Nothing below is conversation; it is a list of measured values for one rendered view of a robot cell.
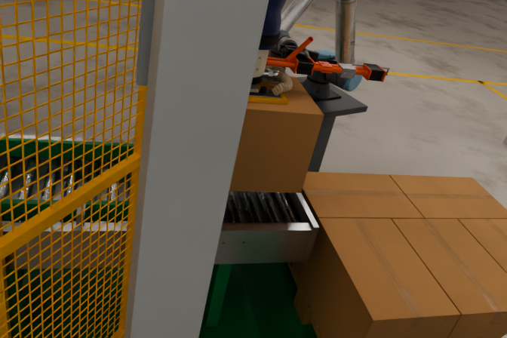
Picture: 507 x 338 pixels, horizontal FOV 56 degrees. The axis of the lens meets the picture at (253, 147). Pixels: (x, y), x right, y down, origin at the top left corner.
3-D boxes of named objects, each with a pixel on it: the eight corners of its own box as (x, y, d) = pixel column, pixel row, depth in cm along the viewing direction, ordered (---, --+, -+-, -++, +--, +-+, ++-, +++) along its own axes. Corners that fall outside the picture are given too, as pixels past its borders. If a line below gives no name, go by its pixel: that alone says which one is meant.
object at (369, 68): (367, 80, 212) (370, 69, 210) (360, 74, 218) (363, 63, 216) (383, 82, 215) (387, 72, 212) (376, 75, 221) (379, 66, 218)
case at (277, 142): (167, 189, 198) (178, 102, 178) (161, 140, 231) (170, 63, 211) (301, 193, 215) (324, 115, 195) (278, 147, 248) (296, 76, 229)
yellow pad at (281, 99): (207, 98, 187) (208, 87, 184) (203, 88, 195) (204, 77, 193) (287, 105, 197) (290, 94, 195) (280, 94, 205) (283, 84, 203)
